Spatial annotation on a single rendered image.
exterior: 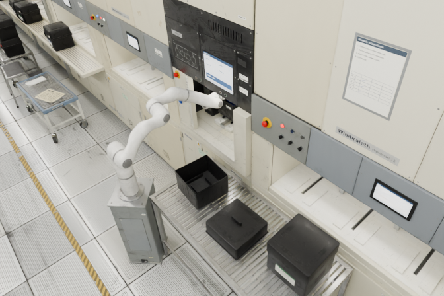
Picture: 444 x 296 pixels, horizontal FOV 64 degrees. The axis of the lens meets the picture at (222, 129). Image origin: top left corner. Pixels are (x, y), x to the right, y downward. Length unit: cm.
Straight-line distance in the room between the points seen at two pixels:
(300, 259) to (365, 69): 103
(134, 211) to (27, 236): 141
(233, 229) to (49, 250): 190
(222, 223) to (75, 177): 223
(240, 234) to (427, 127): 124
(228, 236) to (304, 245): 48
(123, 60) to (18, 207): 185
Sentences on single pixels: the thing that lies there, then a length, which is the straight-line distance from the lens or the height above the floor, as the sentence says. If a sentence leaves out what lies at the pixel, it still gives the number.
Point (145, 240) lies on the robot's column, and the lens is 296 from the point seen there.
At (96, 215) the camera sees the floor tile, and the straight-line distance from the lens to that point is 369.
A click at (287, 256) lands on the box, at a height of 101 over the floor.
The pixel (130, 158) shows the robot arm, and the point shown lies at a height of 115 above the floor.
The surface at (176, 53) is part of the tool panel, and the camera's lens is 267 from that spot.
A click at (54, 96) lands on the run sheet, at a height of 46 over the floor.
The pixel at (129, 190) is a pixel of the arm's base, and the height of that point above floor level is 84.
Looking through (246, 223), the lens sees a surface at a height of 86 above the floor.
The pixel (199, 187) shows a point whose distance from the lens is 264.
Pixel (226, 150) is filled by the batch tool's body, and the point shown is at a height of 87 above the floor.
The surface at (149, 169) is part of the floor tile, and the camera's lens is 395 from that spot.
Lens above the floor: 273
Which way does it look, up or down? 39 degrees down
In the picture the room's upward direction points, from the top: 3 degrees counter-clockwise
